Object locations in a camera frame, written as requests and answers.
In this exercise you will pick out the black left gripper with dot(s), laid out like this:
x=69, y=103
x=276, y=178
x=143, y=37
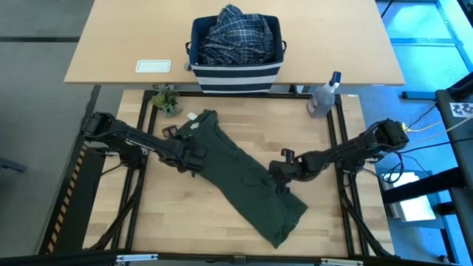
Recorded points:
x=190, y=155

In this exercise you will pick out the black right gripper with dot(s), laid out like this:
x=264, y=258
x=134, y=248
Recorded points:
x=286, y=170

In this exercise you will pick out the dark green button shirt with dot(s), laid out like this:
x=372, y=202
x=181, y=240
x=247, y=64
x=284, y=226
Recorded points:
x=240, y=173

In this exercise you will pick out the blue plaid shirt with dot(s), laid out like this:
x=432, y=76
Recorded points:
x=236, y=37

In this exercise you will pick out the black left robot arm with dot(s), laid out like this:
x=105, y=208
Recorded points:
x=129, y=138

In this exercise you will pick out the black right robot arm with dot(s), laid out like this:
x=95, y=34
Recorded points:
x=343, y=149

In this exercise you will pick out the navy white striped bin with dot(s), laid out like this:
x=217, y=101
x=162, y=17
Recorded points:
x=236, y=79

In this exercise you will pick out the small green potted plant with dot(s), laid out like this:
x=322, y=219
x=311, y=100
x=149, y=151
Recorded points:
x=165, y=100

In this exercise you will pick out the clear spray bottle blue nozzle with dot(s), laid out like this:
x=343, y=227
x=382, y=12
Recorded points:
x=321, y=101

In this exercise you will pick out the white rectangular tray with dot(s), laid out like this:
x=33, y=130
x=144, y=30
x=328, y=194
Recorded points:
x=153, y=66

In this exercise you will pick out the black hazard-striped floor ramp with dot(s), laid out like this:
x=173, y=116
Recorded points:
x=79, y=207

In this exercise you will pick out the yellow power plug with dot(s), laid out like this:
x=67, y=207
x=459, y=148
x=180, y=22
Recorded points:
x=405, y=127

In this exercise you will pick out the white box on floor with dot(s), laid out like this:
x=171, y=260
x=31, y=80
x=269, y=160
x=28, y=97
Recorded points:
x=414, y=207

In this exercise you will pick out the light wooden desk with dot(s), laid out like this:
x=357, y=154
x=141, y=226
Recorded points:
x=332, y=44

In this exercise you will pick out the grey chair leg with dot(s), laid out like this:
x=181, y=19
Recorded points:
x=13, y=165

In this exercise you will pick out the black equipment cart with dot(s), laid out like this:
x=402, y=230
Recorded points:
x=463, y=207

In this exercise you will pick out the white marker tag label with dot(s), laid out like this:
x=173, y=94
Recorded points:
x=462, y=109

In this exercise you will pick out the black metal table frame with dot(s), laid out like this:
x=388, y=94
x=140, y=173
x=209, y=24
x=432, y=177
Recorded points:
x=284, y=95

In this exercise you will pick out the silver metal bracket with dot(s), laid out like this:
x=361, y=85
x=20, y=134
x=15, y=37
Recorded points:
x=341, y=262
x=136, y=257

